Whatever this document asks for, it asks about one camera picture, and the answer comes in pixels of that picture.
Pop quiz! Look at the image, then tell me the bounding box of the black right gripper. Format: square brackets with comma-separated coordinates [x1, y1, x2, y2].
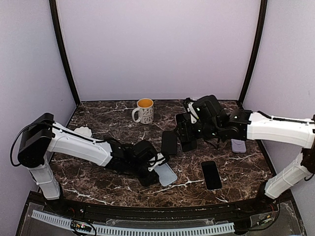
[175, 119, 222, 142]

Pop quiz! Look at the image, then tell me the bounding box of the pink phone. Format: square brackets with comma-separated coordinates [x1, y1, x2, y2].
[174, 113, 198, 152]

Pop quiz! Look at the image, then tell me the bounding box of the light blue phone case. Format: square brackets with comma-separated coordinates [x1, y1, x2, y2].
[154, 163, 178, 187]

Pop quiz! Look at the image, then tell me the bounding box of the black phone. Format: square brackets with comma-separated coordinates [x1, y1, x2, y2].
[201, 161, 223, 191]
[161, 131, 177, 155]

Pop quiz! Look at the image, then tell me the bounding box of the clear magsafe phone case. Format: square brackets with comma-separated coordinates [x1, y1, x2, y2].
[200, 160, 223, 192]

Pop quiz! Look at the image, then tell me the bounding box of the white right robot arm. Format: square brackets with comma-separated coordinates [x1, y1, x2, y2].
[175, 95, 315, 213]

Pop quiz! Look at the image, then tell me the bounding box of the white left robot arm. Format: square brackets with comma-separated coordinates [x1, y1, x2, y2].
[12, 113, 167, 214]

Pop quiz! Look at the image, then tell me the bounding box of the lilac phone case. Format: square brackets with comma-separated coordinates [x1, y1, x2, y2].
[231, 139, 247, 153]

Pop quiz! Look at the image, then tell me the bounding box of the white mug orange inside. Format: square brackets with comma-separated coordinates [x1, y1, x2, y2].
[131, 98, 154, 124]

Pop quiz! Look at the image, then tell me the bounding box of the white scalloped bowl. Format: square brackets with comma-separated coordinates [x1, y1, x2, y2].
[74, 126, 93, 137]

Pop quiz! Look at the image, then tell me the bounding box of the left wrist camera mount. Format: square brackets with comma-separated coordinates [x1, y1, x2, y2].
[147, 152, 170, 172]

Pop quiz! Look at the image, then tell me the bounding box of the white slotted cable duct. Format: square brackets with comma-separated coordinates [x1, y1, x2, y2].
[31, 210, 235, 236]

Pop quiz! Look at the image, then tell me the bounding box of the black front table rail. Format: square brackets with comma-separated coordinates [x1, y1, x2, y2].
[26, 190, 300, 222]

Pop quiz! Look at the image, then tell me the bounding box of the black right frame post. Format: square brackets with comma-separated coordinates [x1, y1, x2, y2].
[237, 0, 268, 107]

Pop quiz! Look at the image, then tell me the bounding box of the black frame post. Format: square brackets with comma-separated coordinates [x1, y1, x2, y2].
[237, 0, 268, 107]
[49, 0, 81, 106]

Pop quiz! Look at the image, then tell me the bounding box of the black left frame post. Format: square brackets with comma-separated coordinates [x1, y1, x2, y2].
[49, 0, 81, 106]

